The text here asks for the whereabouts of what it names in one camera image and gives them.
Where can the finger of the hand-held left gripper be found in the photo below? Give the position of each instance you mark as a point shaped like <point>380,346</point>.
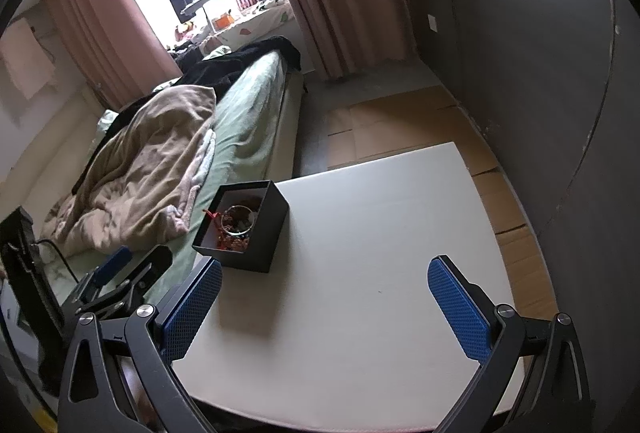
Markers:
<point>152,265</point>
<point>114,261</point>

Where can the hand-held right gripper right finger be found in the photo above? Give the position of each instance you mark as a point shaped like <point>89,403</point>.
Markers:
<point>457,308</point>

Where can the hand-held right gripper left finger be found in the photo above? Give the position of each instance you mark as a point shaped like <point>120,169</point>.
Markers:
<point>192,308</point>

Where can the silver bangle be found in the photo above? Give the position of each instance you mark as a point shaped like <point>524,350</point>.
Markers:
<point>225,220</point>

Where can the black jewelry box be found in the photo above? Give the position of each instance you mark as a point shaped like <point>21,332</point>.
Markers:
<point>265,238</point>

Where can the beige blanket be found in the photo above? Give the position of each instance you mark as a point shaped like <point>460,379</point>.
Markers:
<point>140,163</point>

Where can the bed with green sheet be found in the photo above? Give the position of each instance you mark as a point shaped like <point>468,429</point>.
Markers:
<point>245,123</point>

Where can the cardboard floor sheets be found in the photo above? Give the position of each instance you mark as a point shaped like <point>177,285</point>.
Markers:
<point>400,123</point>

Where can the black clothing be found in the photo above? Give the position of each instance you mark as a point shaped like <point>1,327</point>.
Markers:
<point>235,60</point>

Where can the beige sheet on wall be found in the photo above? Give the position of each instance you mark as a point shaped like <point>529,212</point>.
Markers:
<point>27,58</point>

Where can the white wall plate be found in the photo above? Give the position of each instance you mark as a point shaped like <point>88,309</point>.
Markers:
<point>433,23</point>

